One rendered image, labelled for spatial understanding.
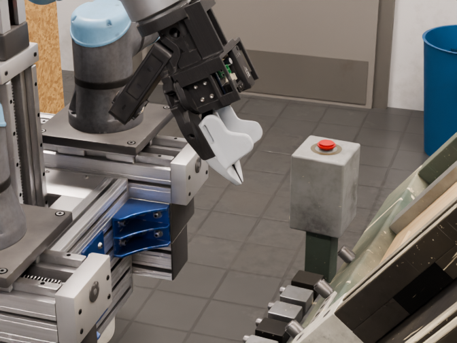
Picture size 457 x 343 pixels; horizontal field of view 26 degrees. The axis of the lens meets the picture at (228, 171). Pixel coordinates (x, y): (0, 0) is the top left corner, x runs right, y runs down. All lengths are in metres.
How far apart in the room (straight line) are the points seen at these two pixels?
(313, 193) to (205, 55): 1.10
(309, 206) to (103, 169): 0.46
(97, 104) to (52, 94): 1.82
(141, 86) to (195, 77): 0.08
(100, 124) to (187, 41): 0.89
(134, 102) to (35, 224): 0.56
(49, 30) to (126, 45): 1.77
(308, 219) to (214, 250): 1.46
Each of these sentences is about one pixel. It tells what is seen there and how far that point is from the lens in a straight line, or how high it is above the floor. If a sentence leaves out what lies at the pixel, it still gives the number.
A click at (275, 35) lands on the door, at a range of 4.88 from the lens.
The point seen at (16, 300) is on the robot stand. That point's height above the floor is 0.97.
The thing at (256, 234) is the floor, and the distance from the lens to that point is 3.71.
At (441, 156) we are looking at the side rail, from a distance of 2.08.
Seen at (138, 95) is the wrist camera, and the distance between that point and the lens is 1.11.
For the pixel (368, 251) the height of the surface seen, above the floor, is 0.91.
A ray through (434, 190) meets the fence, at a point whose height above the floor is 1.00.
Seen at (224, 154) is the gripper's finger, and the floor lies 1.35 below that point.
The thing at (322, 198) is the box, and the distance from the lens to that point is 2.13.
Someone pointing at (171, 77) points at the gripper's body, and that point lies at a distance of 1.08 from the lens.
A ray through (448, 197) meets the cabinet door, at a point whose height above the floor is 1.02.
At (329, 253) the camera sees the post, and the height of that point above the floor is 0.69.
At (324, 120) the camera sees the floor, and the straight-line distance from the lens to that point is 4.73.
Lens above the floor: 1.81
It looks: 26 degrees down
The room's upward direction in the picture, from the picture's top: straight up
